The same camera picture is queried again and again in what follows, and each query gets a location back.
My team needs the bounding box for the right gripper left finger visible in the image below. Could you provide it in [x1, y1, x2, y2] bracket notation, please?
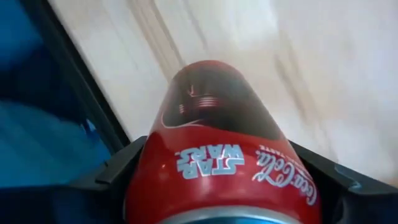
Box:
[0, 136, 149, 224]

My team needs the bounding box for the red Coca-Cola can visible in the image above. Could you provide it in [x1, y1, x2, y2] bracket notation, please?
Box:
[123, 59, 323, 224]

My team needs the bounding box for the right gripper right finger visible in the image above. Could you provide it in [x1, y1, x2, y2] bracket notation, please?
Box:
[289, 141, 398, 224]

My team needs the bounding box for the black aluminium table frame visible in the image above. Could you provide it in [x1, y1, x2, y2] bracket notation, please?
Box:
[18, 0, 131, 153]

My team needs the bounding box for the grey-blue box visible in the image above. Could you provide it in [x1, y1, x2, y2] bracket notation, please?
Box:
[0, 0, 113, 189]

